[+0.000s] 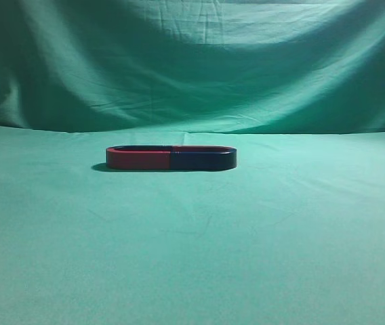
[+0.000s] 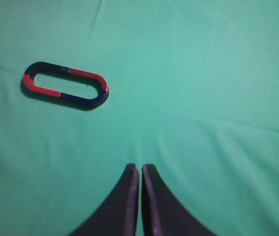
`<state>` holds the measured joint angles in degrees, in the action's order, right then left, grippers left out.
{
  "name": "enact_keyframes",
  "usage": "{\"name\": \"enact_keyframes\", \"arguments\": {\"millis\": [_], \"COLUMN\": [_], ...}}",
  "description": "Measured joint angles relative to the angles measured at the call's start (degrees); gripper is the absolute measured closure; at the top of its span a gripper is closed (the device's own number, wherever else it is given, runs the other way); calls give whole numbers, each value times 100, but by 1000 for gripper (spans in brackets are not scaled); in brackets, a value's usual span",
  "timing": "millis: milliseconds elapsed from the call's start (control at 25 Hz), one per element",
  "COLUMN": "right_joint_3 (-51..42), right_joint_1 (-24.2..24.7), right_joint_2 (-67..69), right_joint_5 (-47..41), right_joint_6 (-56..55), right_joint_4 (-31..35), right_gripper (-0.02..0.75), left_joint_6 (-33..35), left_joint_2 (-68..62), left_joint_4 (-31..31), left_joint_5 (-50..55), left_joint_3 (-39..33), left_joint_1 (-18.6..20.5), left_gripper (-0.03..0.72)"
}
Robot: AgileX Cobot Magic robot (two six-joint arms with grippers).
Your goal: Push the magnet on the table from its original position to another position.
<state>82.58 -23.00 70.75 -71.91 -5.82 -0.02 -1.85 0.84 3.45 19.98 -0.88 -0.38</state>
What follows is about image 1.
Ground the blue-fronted horseshoe magnet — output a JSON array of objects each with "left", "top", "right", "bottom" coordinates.
[{"left": 169, "top": 146, "right": 237, "bottom": 171}]

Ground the left red-fronted horseshoe magnet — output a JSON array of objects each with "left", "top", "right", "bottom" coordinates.
[{"left": 105, "top": 145, "right": 172, "bottom": 170}]

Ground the green cloth backdrop and cover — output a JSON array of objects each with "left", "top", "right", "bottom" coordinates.
[{"left": 0, "top": 1, "right": 385, "bottom": 324}]

